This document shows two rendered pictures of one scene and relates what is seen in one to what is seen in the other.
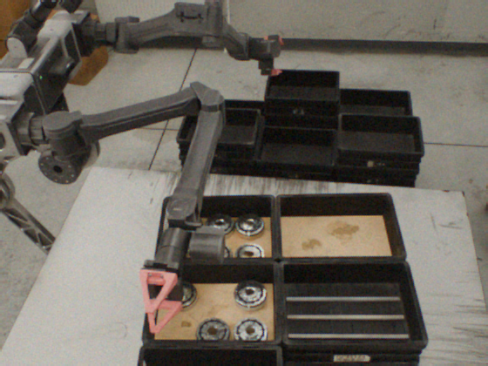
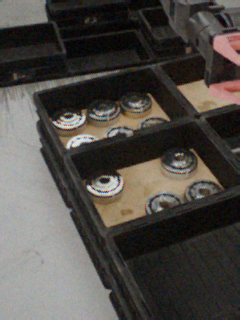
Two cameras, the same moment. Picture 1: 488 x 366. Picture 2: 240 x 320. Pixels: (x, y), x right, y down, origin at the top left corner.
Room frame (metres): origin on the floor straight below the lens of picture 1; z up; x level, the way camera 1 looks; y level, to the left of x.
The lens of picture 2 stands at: (-0.03, 0.65, 1.97)
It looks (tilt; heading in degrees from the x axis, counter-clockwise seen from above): 37 degrees down; 329
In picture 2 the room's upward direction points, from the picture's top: straight up
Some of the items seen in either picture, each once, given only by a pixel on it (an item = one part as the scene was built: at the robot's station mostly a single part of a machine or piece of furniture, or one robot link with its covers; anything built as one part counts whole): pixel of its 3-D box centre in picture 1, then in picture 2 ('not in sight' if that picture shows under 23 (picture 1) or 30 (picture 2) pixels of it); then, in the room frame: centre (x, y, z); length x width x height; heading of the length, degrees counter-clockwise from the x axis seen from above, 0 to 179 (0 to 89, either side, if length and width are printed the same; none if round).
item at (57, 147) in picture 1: (58, 138); not in sight; (1.10, 0.34, 1.44); 0.10 x 0.09 x 0.05; 74
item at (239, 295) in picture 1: (250, 293); (179, 159); (0.97, -0.11, 0.86); 0.10 x 0.10 x 0.01
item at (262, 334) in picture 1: (250, 331); (204, 193); (0.83, -0.09, 0.86); 0.10 x 0.10 x 0.01
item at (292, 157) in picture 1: (294, 169); (105, 79); (2.13, -0.51, 0.31); 0.40 x 0.30 x 0.34; 74
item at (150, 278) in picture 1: (157, 294); (239, 62); (0.56, 0.10, 1.47); 0.09 x 0.07 x 0.07; 165
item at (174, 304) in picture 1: (159, 307); (237, 82); (0.56, 0.10, 1.44); 0.09 x 0.07 x 0.07; 165
